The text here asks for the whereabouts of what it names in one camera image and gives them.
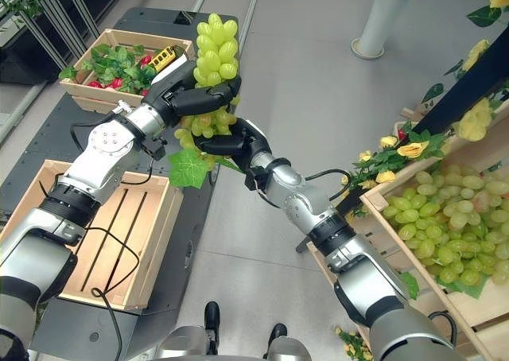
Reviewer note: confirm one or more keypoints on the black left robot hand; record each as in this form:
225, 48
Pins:
187, 98

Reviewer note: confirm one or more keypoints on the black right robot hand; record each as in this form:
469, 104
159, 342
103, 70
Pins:
232, 140

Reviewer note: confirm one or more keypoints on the green grape bunch with leaf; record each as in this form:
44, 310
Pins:
212, 71

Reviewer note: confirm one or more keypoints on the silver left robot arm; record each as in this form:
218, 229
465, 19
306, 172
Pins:
71, 202

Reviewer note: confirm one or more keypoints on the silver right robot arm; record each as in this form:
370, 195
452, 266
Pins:
338, 249

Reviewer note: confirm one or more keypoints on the yellow toy bus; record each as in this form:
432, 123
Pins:
163, 57

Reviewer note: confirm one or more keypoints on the wooden crate with radishes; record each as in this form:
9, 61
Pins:
119, 71

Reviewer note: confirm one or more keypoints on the red radishes with green leaves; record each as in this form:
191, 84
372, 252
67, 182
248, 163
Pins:
115, 68

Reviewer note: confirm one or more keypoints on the black mobile cart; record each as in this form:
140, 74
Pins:
131, 202

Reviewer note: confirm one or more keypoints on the empty wooden crate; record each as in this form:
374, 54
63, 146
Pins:
107, 234

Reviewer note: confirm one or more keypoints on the metal rack with green vine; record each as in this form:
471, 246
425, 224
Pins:
36, 19

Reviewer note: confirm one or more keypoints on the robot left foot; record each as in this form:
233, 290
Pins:
212, 317

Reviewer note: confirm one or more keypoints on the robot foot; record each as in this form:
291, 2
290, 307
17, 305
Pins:
212, 317
277, 333

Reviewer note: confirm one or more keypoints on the yellow flower garland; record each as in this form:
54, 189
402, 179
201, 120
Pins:
413, 150

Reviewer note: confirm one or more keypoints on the white pillar with round base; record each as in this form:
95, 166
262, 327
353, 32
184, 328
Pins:
381, 19

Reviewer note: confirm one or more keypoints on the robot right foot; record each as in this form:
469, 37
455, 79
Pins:
277, 333

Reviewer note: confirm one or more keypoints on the silver robot left leg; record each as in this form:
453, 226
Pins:
187, 343

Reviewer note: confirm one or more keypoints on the silver robot leg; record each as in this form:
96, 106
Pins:
187, 343
284, 349

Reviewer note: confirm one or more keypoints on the silver robot right leg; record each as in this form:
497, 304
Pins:
284, 349

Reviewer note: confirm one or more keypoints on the pile of green grapes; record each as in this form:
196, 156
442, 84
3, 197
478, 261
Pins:
449, 226

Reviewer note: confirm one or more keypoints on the wooden crate with grapes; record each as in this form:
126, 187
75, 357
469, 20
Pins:
437, 257

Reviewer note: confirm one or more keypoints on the grey floor rail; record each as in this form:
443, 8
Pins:
234, 3

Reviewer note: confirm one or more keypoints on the black shelf frame post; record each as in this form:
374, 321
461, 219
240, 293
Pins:
453, 94

